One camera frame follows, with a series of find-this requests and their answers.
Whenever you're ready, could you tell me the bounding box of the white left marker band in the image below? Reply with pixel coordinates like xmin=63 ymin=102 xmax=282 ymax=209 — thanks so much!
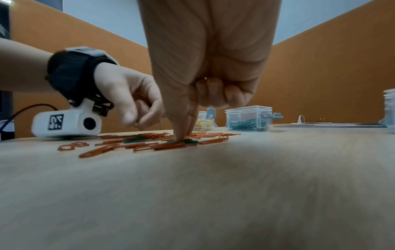
xmin=64 ymin=46 xmax=119 ymax=66

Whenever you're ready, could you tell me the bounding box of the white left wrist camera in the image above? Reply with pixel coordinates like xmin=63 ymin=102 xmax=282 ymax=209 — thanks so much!
xmin=32 ymin=97 xmax=115 ymax=141

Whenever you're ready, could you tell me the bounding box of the person's left hand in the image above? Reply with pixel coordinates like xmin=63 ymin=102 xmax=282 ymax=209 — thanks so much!
xmin=92 ymin=62 xmax=167 ymax=130

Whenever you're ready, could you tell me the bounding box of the transparent box with blue latches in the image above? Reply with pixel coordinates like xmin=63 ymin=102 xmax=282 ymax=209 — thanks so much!
xmin=378 ymin=89 xmax=395 ymax=134
xmin=193 ymin=107 xmax=217 ymax=131
xmin=224 ymin=105 xmax=284 ymax=132

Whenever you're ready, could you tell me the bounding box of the black left wrist strap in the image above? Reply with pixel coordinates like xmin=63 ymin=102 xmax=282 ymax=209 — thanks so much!
xmin=45 ymin=49 xmax=120 ymax=108

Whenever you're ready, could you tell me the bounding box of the black camera cable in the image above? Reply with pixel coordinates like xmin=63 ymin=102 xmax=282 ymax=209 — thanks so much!
xmin=0 ymin=103 xmax=58 ymax=134

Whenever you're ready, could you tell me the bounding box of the sorted heap of green clips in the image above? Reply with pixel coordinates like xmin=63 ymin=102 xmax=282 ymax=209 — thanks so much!
xmin=230 ymin=118 xmax=270 ymax=131

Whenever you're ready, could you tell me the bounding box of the blue patterned desk mat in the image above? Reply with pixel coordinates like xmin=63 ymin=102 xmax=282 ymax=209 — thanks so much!
xmin=273 ymin=122 xmax=388 ymax=129

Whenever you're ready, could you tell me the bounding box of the person's right hand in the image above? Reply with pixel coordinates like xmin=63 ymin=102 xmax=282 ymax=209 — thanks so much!
xmin=137 ymin=0 xmax=283 ymax=143

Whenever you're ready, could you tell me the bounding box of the pile of colored paper clips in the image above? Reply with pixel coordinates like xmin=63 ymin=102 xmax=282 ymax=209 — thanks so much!
xmin=57 ymin=131 xmax=242 ymax=159

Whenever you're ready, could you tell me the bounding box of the sorted heap of gold clips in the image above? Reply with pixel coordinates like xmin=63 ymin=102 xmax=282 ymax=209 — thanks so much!
xmin=194 ymin=118 xmax=214 ymax=131

